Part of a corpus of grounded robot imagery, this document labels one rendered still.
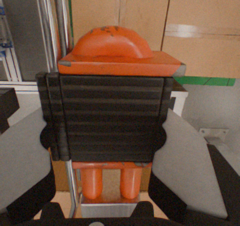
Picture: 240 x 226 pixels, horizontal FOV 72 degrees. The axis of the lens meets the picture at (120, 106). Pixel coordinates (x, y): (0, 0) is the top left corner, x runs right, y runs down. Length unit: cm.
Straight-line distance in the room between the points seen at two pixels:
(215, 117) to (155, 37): 122
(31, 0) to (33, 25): 13
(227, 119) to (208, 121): 19
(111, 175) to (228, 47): 85
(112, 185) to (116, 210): 2
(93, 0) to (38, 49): 58
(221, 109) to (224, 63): 91
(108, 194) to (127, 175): 4
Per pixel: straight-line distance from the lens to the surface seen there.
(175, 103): 88
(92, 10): 79
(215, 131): 192
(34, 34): 123
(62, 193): 44
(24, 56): 128
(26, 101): 166
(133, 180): 17
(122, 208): 20
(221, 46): 94
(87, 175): 17
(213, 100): 173
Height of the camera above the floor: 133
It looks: 63 degrees down
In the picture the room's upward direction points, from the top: 176 degrees clockwise
